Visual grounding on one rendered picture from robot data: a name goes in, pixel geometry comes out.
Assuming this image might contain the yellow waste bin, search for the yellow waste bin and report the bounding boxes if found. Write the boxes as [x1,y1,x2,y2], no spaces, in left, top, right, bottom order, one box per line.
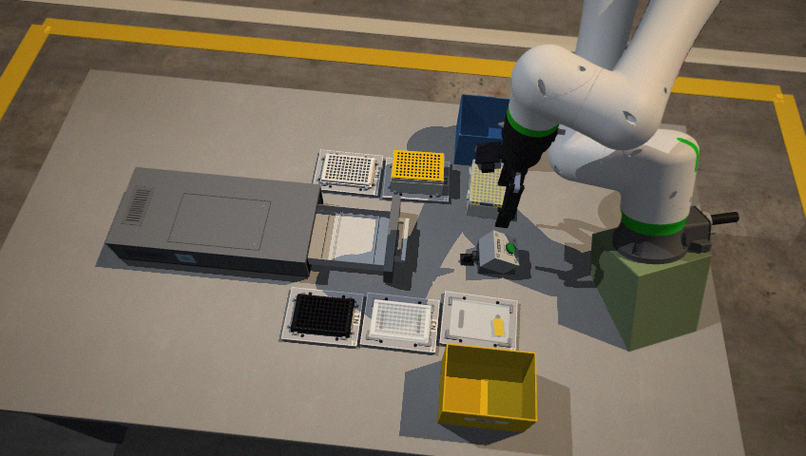
[437,343,537,432]

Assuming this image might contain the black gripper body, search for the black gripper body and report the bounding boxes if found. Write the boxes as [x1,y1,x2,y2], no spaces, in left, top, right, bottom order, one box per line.
[501,141,543,179]

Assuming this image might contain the blue bin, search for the blue bin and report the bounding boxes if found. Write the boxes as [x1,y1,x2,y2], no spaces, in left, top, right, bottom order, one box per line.
[454,94,510,166]

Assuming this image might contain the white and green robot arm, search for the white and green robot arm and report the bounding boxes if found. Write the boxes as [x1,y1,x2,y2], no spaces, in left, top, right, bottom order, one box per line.
[498,0,739,264]

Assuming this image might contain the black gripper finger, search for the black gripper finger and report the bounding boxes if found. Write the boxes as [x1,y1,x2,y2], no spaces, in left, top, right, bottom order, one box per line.
[498,163,507,186]
[495,164,528,228]

